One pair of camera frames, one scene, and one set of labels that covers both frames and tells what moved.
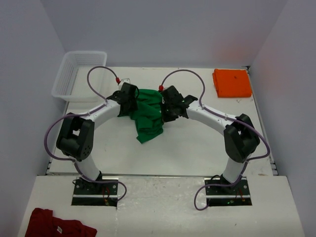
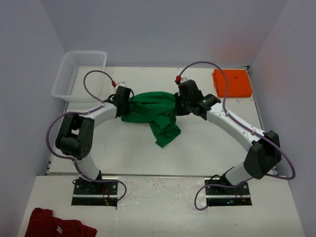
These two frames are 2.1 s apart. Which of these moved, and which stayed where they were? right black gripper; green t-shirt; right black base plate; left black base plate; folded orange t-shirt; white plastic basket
Moved: right black gripper; green t-shirt
Stayed: left black base plate; white plastic basket; folded orange t-shirt; right black base plate
